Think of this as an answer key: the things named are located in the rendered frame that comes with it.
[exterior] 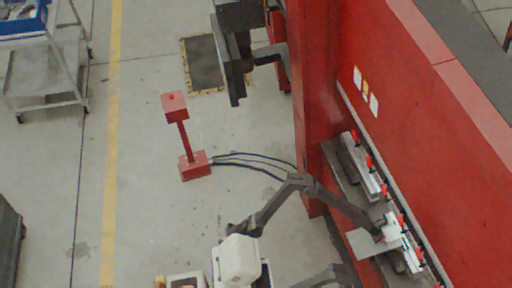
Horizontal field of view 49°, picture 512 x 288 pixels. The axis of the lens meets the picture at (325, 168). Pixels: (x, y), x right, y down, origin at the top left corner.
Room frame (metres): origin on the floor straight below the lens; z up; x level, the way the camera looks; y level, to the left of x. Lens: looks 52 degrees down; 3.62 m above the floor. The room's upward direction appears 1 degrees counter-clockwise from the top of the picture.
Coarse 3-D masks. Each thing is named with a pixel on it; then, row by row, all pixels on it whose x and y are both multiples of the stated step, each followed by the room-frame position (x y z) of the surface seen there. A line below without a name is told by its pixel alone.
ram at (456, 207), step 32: (352, 0) 2.21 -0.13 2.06; (352, 32) 2.19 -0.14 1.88; (384, 32) 1.88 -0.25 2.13; (352, 64) 2.18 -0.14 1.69; (384, 64) 1.85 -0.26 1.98; (352, 96) 2.16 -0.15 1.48; (384, 96) 1.82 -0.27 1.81; (416, 96) 1.57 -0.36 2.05; (384, 128) 1.79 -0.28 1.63; (416, 128) 1.54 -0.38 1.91; (448, 128) 1.35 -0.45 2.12; (384, 160) 1.75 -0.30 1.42; (416, 160) 1.49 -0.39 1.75; (448, 160) 1.30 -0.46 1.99; (416, 192) 1.45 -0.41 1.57; (448, 192) 1.25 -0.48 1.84; (480, 192) 1.11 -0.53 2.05; (448, 224) 1.20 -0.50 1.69; (480, 224) 1.06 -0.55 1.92; (448, 256) 1.15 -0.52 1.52; (480, 256) 1.00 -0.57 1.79
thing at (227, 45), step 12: (216, 24) 2.63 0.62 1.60; (216, 36) 2.52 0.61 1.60; (228, 36) 2.56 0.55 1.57; (216, 48) 2.73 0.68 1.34; (228, 48) 2.45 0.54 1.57; (228, 60) 2.32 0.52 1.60; (240, 60) 2.36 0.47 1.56; (228, 72) 2.31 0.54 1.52; (240, 72) 2.36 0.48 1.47; (228, 84) 2.31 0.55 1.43; (240, 84) 2.36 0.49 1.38; (228, 96) 2.39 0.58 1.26; (240, 96) 2.35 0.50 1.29
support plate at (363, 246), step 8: (352, 232) 1.59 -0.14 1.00; (360, 232) 1.59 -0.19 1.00; (352, 240) 1.54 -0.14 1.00; (360, 240) 1.54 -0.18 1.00; (368, 240) 1.54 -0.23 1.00; (392, 240) 1.53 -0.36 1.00; (400, 240) 1.53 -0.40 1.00; (352, 248) 1.49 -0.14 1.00; (360, 248) 1.49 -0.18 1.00; (368, 248) 1.49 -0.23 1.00; (376, 248) 1.49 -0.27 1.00; (384, 248) 1.49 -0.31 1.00; (392, 248) 1.49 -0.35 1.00; (360, 256) 1.44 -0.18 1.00; (368, 256) 1.44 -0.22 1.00
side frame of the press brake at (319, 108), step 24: (288, 0) 2.47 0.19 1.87; (312, 0) 2.34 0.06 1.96; (336, 0) 2.38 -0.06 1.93; (288, 24) 2.51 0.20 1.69; (312, 24) 2.34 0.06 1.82; (336, 24) 2.38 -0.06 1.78; (288, 48) 2.53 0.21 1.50; (312, 48) 2.34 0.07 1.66; (336, 48) 2.38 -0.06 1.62; (312, 72) 2.33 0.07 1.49; (336, 72) 2.38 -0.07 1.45; (312, 96) 2.33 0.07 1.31; (336, 96) 2.38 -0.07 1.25; (312, 120) 2.33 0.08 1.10; (336, 120) 2.38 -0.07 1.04; (312, 144) 2.33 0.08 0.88; (312, 168) 2.32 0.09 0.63; (312, 216) 2.32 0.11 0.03
